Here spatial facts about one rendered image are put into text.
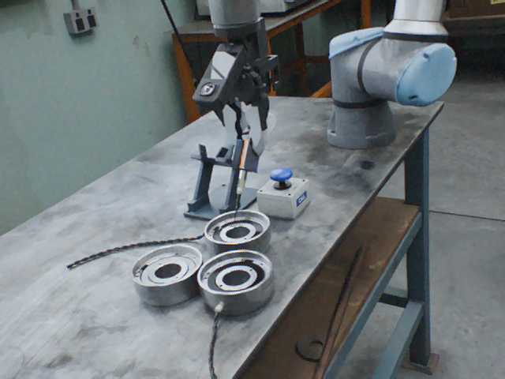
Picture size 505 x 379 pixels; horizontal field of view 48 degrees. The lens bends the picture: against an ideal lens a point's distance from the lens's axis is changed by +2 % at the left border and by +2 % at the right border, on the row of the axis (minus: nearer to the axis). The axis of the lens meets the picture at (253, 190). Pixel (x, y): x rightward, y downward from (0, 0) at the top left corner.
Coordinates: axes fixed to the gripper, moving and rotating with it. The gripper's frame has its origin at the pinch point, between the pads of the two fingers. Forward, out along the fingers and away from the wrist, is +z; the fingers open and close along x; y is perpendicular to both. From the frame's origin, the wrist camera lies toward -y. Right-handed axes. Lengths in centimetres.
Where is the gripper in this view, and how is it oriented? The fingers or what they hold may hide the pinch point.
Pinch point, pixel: (248, 149)
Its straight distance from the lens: 93.6
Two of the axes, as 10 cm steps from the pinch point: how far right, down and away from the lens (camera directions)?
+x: -8.3, -1.3, 5.4
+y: 5.4, -4.4, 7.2
